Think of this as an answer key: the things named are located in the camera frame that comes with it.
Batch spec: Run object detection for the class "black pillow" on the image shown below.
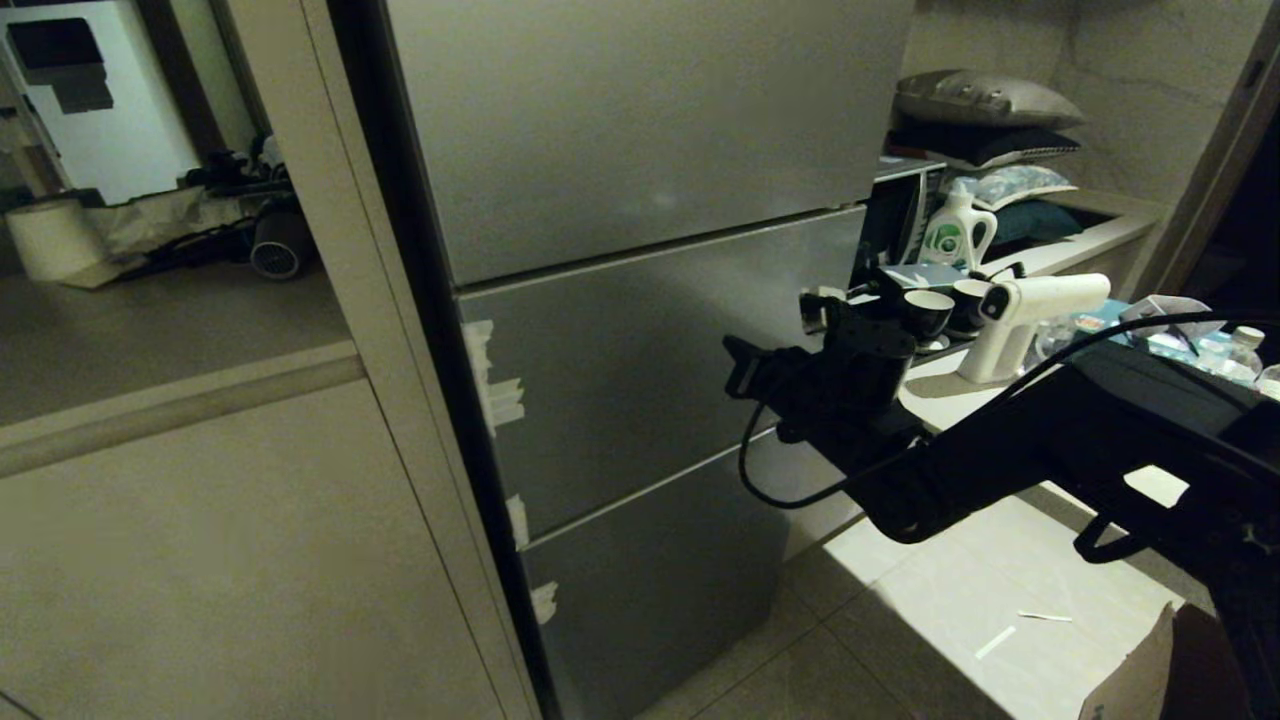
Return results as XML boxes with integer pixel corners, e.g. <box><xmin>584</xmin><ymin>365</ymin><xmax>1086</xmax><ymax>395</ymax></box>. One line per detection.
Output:
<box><xmin>888</xmin><ymin>124</ymin><xmax>1083</xmax><ymax>172</ymax></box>

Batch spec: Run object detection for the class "white spray gun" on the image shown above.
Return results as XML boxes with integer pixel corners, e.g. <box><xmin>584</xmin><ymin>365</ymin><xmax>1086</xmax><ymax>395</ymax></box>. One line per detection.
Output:
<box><xmin>955</xmin><ymin>272</ymin><xmax>1112</xmax><ymax>386</ymax></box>

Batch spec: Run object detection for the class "white paper roll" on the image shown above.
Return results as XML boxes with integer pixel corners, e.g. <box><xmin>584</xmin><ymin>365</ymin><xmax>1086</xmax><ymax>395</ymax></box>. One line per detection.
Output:
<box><xmin>4</xmin><ymin>197</ymin><xmax>109</xmax><ymax>284</ymax></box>

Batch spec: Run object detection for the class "beige cabinet panel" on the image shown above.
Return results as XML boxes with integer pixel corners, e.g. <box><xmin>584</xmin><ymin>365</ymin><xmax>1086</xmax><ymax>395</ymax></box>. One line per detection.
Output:
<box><xmin>0</xmin><ymin>0</ymin><xmax>546</xmax><ymax>720</ymax></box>

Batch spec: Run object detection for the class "black cup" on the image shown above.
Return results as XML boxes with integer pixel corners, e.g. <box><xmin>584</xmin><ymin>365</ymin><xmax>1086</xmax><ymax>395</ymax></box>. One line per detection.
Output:
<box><xmin>900</xmin><ymin>289</ymin><xmax>957</xmax><ymax>349</ymax></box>
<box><xmin>948</xmin><ymin>277</ymin><xmax>997</xmax><ymax>334</ymax></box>

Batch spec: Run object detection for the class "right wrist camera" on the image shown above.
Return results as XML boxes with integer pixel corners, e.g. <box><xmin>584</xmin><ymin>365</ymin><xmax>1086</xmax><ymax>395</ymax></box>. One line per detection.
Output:
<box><xmin>799</xmin><ymin>287</ymin><xmax>851</xmax><ymax>336</ymax></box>

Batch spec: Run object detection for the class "black cable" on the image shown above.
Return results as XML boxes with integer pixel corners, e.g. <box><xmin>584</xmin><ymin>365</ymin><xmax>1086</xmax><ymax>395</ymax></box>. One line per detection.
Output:
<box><xmin>738</xmin><ymin>400</ymin><xmax>906</xmax><ymax>511</ymax></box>
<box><xmin>985</xmin><ymin>310</ymin><xmax>1280</xmax><ymax>411</ymax></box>

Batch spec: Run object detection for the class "teal pillow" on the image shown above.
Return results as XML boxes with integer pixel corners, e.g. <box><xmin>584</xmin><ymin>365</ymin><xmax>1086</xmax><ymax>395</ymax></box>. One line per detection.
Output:
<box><xmin>990</xmin><ymin>200</ymin><xmax>1087</xmax><ymax>248</ymax></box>

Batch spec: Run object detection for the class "silver fridge drawer with tape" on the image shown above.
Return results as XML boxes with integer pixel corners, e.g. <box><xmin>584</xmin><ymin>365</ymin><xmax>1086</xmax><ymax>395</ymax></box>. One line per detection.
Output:
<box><xmin>455</xmin><ymin>207</ymin><xmax>868</xmax><ymax>543</ymax></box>

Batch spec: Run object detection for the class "clear plastic bag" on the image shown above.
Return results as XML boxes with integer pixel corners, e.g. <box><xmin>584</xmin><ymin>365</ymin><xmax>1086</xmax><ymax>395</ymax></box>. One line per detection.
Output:
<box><xmin>1118</xmin><ymin>294</ymin><xmax>1229</xmax><ymax>353</ymax></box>

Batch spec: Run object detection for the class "white detergent bottle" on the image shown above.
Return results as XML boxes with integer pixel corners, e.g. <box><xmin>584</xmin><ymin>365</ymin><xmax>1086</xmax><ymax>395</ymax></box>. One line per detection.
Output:
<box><xmin>917</xmin><ymin>184</ymin><xmax>999</xmax><ymax>273</ymax></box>

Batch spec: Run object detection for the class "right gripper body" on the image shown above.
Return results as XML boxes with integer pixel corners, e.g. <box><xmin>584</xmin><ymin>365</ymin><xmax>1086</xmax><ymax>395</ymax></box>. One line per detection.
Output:
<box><xmin>723</xmin><ymin>334</ymin><xmax>833</xmax><ymax>423</ymax></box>

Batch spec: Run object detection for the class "grey pillow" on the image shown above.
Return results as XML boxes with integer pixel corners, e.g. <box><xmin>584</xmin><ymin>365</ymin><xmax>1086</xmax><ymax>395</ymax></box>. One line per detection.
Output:
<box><xmin>894</xmin><ymin>69</ymin><xmax>1087</xmax><ymax>132</ymax></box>

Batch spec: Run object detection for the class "clear plastic bottle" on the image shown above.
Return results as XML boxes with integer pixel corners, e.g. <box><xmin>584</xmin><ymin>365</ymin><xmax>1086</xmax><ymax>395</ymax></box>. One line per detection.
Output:
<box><xmin>1212</xmin><ymin>325</ymin><xmax>1267</xmax><ymax>388</ymax></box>

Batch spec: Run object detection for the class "patterned pale pillow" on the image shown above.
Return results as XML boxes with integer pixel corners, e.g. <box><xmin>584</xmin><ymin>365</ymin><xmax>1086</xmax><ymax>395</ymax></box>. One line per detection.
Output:
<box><xmin>948</xmin><ymin>164</ymin><xmax>1079</xmax><ymax>213</ymax></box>

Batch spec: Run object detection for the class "cardboard box corner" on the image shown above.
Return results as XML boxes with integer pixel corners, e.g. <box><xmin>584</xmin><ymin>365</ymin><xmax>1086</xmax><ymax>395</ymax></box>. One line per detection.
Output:
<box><xmin>1078</xmin><ymin>600</ymin><xmax>1179</xmax><ymax>720</ymax></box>

